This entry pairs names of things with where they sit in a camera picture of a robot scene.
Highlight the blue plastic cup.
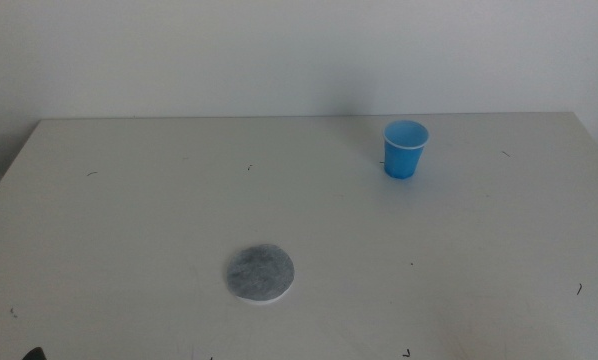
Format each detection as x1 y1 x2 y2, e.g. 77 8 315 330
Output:
382 119 430 181

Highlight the round grey cup mat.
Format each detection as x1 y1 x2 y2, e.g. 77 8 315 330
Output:
225 243 296 306

